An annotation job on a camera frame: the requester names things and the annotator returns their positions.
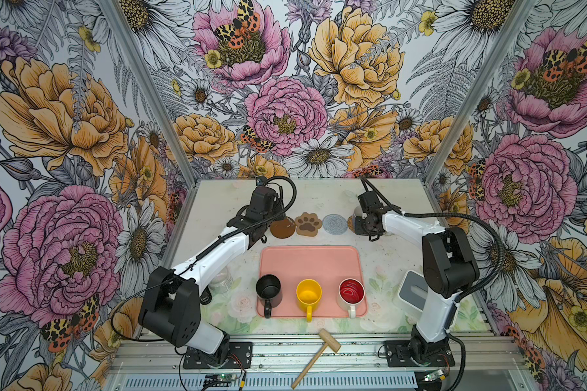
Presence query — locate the woven rattan round coaster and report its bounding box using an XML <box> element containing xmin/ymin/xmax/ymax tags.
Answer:
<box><xmin>347</xmin><ymin>216</ymin><xmax>355</xmax><ymax>233</ymax></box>

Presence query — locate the dark wooden scratched coaster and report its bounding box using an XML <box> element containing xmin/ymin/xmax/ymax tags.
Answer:
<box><xmin>270</xmin><ymin>217</ymin><xmax>296</xmax><ymax>239</ymax></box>

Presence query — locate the grey-blue woven round coaster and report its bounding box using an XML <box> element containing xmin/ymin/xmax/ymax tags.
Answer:
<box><xmin>322</xmin><ymin>213</ymin><xmax>348</xmax><ymax>236</ymax></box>

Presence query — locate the cork paw print coaster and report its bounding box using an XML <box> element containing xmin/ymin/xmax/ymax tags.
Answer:
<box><xmin>294</xmin><ymin>212</ymin><xmax>322</xmax><ymax>237</ymax></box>

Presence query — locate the white mug red inside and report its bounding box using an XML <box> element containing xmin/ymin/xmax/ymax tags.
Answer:
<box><xmin>338</xmin><ymin>279</ymin><xmax>365</xmax><ymax>319</ymax></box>

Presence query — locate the black mug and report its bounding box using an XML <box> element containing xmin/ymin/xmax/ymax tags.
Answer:
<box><xmin>255</xmin><ymin>275</ymin><xmax>283</xmax><ymax>319</ymax></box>

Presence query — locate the purple mug white inside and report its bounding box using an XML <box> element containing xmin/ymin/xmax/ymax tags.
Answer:
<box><xmin>352</xmin><ymin>205</ymin><xmax>365</xmax><ymax>218</ymax></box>

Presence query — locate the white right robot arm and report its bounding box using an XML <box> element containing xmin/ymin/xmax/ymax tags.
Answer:
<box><xmin>354</xmin><ymin>191</ymin><xmax>479</xmax><ymax>365</ymax></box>

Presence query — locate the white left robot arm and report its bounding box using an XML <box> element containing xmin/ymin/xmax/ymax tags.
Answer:
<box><xmin>138</xmin><ymin>184</ymin><xmax>291</xmax><ymax>366</ymax></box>

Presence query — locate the pink silicone tray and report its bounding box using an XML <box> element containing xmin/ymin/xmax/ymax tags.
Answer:
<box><xmin>259</xmin><ymin>246</ymin><xmax>368</xmax><ymax>319</ymax></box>

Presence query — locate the white grey square container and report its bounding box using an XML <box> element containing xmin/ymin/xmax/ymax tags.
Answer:
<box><xmin>398</xmin><ymin>270</ymin><xmax>428</xmax><ymax>324</ymax></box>

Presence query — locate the clear glass jar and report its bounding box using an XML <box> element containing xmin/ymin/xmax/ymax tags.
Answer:
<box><xmin>209</xmin><ymin>267</ymin><xmax>234</xmax><ymax>295</ymax></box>

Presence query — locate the yellow mug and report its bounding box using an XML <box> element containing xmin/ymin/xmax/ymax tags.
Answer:
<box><xmin>296</xmin><ymin>279</ymin><xmax>323</xmax><ymax>323</ymax></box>

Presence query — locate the wooden mallet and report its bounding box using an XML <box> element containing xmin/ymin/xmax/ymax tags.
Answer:
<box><xmin>290</xmin><ymin>328</ymin><xmax>342</xmax><ymax>390</ymax></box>

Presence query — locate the green circuit board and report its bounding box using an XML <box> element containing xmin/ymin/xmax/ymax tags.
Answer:
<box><xmin>202</xmin><ymin>374</ymin><xmax>239</xmax><ymax>390</ymax></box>

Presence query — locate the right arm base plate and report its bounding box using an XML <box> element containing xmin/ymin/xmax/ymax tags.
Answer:
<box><xmin>383</xmin><ymin>339</ymin><xmax>456</xmax><ymax>368</ymax></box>

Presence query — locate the black corrugated right cable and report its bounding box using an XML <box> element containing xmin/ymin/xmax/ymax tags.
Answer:
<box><xmin>360</xmin><ymin>177</ymin><xmax>505</xmax><ymax>391</ymax></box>

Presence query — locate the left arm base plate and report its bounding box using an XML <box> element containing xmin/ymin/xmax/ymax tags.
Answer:
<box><xmin>182</xmin><ymin>341</ymin><xmax>254</xmax><ymax>370</ymax></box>

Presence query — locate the aluminium left corner post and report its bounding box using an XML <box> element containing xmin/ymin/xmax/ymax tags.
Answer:
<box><xmin>97</xmin><ymin>0</ymin><xmax>199</xmax><ymax>187</ymax></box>

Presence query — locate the aluminium corner post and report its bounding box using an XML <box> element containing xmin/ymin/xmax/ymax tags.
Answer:
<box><xmin>422</xmin><ymin>0</ymin><xmax>536</xmax><ymax>187</ymax></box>
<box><xmin>97</xmin><ymin>0</ymin><xmax>199</xmax><ymax>187</ymax></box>

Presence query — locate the aluminium right corner post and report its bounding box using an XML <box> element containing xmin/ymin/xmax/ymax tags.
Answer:
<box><xmin>422</xmin><ymin>0</ymin><xmax>536</xmax><ymax>187</ymax></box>

